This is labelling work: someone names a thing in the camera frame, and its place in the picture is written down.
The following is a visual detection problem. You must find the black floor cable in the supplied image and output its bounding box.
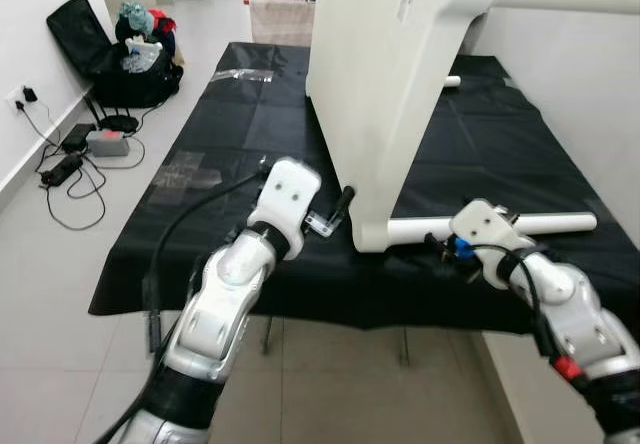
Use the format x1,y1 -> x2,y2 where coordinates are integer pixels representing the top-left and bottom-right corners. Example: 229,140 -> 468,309
15,94 -> 146,232

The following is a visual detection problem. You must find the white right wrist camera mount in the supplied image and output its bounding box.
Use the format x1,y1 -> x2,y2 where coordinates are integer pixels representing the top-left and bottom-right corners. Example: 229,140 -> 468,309
448,199 -> 538,267

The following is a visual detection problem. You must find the grey box red label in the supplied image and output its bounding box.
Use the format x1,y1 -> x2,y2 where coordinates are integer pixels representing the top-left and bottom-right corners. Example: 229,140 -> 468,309
85,129 -> 133,157

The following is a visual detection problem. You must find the white plastic table top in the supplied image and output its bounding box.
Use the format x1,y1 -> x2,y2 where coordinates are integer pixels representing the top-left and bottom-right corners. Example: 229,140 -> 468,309
305,0 -> 506,255

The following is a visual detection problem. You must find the black open duffel bag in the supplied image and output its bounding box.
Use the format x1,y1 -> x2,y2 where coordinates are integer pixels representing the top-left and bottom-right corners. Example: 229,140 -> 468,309
95,39 -> 186,108

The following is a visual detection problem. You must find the teal plush toy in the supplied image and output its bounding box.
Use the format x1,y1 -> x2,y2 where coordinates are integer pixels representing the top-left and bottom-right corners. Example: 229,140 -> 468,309
118,2 -> 156,37

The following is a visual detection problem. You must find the clear plastic wrap bundle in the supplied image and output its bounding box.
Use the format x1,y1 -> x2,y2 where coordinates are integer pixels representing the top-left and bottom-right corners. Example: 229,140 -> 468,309
125,39 -> 166,73

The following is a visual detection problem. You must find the clear tape strip patch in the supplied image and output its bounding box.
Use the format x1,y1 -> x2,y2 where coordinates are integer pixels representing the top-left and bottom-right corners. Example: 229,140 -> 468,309
215,67 -> 274,83

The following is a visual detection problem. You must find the black table cloth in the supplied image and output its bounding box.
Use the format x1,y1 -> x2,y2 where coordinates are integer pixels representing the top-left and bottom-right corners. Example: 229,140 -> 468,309
88,42 -> 640,337

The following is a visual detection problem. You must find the red cloth item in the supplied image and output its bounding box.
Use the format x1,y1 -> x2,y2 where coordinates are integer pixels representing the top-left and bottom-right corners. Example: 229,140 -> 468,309
150,7 -> 179,35

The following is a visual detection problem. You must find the clear tape cross patch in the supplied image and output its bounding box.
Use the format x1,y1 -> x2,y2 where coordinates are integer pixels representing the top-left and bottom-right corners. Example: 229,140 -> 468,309
155,152 -> 226,197

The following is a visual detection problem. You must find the beige cloth cover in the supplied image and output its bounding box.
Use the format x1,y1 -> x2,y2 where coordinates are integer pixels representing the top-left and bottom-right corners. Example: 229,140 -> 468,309
248,0 -> 316,47

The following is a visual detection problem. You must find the black power adapter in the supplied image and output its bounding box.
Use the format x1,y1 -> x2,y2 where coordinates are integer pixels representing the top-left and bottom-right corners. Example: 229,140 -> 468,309
62,122 -> 99,152

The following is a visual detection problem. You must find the black power strip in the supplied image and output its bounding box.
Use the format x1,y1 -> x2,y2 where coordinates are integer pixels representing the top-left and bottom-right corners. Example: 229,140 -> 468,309
40,154 -> 86,187

